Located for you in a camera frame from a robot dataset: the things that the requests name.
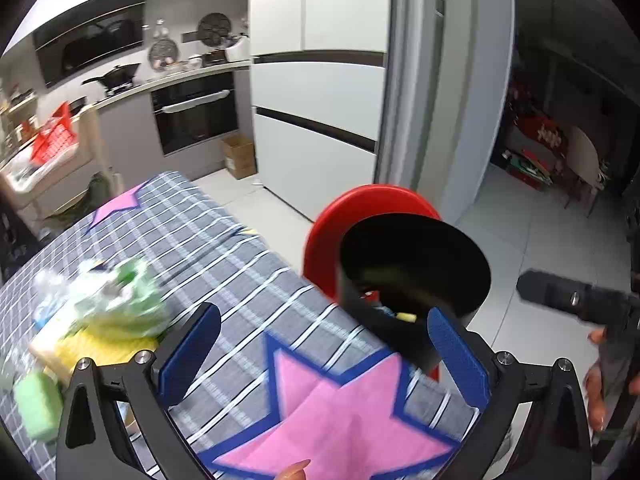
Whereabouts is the black trash bin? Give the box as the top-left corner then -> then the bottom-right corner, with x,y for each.
336,214 -> 491,374

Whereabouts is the green foam sponge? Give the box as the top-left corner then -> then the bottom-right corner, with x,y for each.
13,370 -> 63,442

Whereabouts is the red stool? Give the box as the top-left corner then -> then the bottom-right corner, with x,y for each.
303,184 -> 440,301

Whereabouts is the yellow packaging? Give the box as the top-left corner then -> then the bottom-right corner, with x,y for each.
28,327 -> 158,377

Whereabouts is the person's right hand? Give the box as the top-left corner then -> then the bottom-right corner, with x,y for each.
584,328 -> 640,431

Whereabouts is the black wok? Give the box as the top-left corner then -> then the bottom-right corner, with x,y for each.
81,63 -> 140,91

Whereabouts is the white refrigerator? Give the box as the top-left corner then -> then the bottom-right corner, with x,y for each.
250,0 -> 390,220

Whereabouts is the red plastic basket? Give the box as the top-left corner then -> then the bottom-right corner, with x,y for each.
30,101 -> 77,166

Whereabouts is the green white tube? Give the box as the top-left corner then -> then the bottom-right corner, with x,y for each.
67,258 -> 172,339

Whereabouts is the black built-in oven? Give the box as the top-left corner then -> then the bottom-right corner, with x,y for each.
151,72 -> 238,155

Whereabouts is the grey checked tablecloth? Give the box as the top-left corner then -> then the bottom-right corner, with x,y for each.
0,170 -> 497,480

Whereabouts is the cardboard box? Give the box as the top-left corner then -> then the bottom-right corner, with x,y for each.
221,133 -> 257,180

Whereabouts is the black range hood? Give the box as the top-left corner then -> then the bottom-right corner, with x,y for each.
32,0 -> 146,87

